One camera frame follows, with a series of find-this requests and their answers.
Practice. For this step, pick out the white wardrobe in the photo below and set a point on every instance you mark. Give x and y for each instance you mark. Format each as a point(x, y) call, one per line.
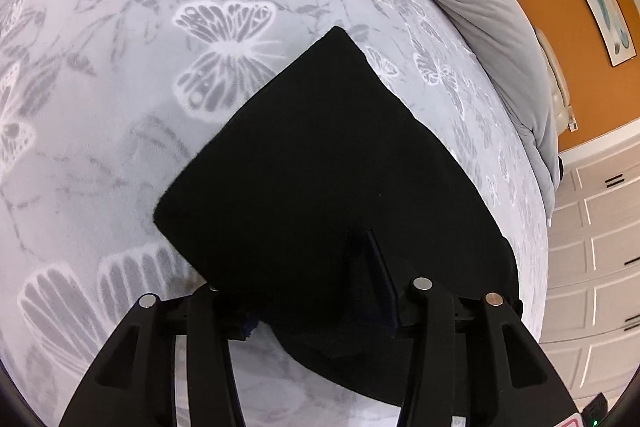
point(595, 257)

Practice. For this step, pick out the grey duvet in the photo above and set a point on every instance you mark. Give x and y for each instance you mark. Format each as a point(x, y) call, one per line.
point(475, 7)

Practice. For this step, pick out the cream padded headboard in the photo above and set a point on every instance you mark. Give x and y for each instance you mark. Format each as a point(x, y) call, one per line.
point(557, 79)

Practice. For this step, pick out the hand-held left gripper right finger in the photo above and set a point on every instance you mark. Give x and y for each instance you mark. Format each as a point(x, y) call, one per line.
point(386, 289)

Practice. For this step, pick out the black pants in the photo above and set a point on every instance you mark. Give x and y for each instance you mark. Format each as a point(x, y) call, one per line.
point(325, 167)

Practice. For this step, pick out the grey butterfly print blanket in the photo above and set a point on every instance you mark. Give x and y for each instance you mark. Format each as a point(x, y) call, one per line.
point(125, 157)

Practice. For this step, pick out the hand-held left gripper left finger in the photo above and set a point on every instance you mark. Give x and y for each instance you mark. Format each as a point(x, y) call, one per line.
point(207, 324)

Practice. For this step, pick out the white wall switch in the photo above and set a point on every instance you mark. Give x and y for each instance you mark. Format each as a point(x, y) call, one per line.
point(572, 124)

